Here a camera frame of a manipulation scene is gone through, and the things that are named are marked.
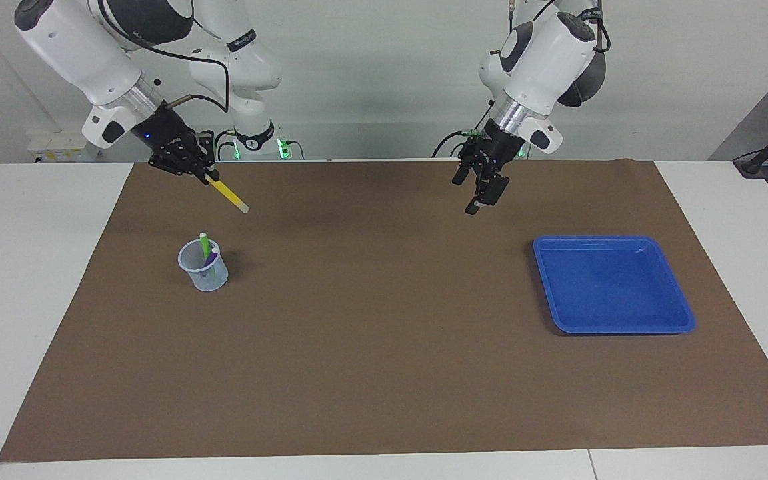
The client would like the black left base cable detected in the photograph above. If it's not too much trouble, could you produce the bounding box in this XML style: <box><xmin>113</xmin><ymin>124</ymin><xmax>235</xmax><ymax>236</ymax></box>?
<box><xmin>432</xmin><ymin>100</ymin><xmax>495</xmax><ymax>159</ymax></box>

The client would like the black right base cable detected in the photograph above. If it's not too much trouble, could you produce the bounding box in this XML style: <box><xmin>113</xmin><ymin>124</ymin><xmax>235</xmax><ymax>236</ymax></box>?
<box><xmin>212</xmin><ymin>130</ymin><xmax>238</xmax><ymax>161</ymax></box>

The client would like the brown table mat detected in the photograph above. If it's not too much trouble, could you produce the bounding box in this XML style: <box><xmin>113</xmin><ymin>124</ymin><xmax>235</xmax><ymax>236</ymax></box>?
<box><xmin>0</xmin><ymin>159</ymin><xmax>768</xmax><ymax>463</ymax></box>

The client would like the black base cable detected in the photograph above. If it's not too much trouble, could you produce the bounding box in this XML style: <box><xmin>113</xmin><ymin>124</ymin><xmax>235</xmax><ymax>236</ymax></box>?
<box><xmin>212</xmin><ymin>130</ymin><xmax>238</xmax><ymax>161</ymax></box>
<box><xmin>432</xmin><ymin>100</ymin><xmax>495</xmax><ymax>159</ymax></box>

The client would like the yellow pen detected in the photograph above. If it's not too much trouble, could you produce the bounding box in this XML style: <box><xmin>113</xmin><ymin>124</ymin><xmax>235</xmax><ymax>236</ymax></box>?
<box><xmin>207</xmin><ymin>175</ymin><xmax>250</xmax><ymax>214</ymax></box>

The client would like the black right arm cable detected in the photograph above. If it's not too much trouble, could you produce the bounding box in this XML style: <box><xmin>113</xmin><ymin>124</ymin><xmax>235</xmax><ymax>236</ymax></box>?
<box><xmin>94</xmin><ymin>0</ymin><xmax>230</xmax><ymax>113</ymax></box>

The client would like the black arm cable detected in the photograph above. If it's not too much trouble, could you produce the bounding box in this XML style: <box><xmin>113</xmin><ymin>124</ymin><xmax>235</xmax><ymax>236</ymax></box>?
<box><xmin>94</xmin><ymin>0</ymin><xmax>230</xmax><ymax>113</ymax></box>
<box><xmin>507</xmin><ymin>0</ymin><xmax>613</xmax><ymax>54</ymax></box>

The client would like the white socket box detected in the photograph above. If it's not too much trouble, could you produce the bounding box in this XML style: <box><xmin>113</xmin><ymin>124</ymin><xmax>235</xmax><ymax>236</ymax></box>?
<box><xmin>27</xmin><ymin>130</ymin><xmax>101</xmax><ymax>163</ymax></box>

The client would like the blue plastic tray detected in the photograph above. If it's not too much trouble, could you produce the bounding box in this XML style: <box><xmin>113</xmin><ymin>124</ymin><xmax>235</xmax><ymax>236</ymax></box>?
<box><xmin>532</xmin><ymin>235</ymin><xmax>697</xmax><ymax>335</ymax></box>

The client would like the clear plastic cup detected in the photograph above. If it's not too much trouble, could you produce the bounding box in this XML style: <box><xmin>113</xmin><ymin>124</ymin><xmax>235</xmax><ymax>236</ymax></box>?
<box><xmin>177</xmin><ymin>239</ymin><xmax>229</xmax><ymax>293</ymax></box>

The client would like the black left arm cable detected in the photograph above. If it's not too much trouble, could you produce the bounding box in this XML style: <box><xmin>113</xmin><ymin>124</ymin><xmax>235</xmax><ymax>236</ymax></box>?
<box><xmin>507</xmin><ymin>0</ymin><xmax>613</xmax><ymax>54</ymax></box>

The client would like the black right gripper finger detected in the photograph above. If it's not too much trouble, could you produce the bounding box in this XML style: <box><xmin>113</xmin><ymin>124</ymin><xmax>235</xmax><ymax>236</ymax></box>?
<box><xmin>148</xmin><ymin>152</ymin><xmax>217</xmax><ymax>185</ymax></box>
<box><xmin>186</xmin><ymin>129</ymin><xmax>221</xmax><ymax>179</ymax></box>

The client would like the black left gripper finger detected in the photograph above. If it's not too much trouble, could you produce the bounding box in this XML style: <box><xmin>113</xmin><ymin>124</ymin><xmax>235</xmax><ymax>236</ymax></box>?
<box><xmin>451</xmin><ymin>149</ymin><xmax>475</xmax><ymax>187</ymax></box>
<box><xmin>465</xmin><ymin>173</ymin><xmax>511</xmax><ymax>216</ymax></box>

